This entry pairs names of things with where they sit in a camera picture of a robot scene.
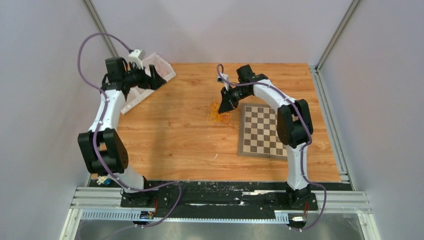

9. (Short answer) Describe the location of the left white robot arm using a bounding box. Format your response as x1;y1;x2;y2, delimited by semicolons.
77;57;167;207

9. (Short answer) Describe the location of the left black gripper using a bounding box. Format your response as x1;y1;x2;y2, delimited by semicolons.
124;62;168;92

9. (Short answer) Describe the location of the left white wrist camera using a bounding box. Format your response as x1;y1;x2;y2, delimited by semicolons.
127;49;145;70

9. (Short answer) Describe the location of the white blue toy car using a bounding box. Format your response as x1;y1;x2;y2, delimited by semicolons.
96;176;112;186

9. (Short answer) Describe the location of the yellow cable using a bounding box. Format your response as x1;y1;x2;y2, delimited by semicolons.
205;101;229;126

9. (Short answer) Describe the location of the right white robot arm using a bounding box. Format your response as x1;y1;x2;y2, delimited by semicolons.
216;64;313;209

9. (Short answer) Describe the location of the purple thin cable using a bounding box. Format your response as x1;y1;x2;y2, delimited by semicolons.
147;54;170;75

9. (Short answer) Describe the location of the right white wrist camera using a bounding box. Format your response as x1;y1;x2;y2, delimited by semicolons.
216;73;230;91

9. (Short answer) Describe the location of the wooden chessboard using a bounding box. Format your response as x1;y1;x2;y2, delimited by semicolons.
237;103;288;162

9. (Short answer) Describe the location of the aluminium frame rail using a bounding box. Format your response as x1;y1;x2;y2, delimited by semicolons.
70;187;372;224

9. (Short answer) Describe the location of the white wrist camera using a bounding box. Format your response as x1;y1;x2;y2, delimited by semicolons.
127;49;145;70
216;73;230;91

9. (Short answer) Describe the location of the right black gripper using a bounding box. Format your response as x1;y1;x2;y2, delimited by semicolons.
219;85;251;114

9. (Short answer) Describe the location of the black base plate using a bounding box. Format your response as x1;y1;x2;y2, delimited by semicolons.
89;179;354;220

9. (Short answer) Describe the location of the white three-compartment tray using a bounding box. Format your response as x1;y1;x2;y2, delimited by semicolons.
121;49;177;114

